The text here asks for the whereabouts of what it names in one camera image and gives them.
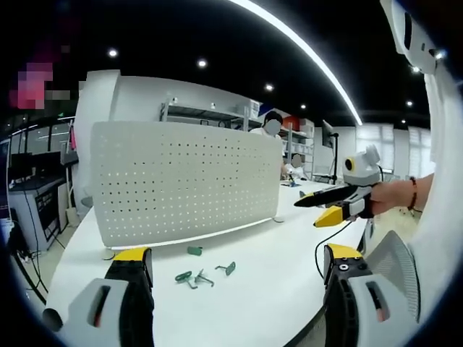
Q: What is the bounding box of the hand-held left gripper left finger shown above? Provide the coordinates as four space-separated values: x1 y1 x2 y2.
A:
42 247 157 347

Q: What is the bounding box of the dark red bead bracelet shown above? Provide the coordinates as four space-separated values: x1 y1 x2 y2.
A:
407 176 423 214

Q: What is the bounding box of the grey mesh office chair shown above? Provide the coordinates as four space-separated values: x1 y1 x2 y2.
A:
364 230 422 323

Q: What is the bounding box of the white worn chest device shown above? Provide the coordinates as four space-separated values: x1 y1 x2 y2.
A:
378 0 450 75

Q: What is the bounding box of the person's white shirt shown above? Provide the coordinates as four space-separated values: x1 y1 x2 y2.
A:
410 68 463 328

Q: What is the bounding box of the grey metal hook assembly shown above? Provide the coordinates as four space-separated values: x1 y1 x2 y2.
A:
194 268 216 288

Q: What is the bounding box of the long ceiling light strip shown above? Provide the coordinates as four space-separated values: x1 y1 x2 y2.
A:
227 0 364 127

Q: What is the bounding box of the white perforated mounting plate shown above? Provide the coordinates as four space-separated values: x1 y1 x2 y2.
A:
90 120 284 249

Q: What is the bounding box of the grey metal storage shelving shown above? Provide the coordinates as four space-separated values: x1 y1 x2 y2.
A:
158 96 316 179

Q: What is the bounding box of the black monitor on stand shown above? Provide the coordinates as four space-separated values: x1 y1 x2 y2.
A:
320 119 341 186

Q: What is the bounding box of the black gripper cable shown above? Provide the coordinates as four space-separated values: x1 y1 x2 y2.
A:
314 218 349 280

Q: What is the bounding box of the person's right hand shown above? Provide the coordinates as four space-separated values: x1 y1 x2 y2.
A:
365 179 414 220

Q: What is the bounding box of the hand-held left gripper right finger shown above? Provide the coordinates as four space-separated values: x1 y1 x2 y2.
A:
322 242 422 347

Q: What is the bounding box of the grey equipment cabinet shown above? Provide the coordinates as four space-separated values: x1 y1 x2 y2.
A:
6 150 72 252

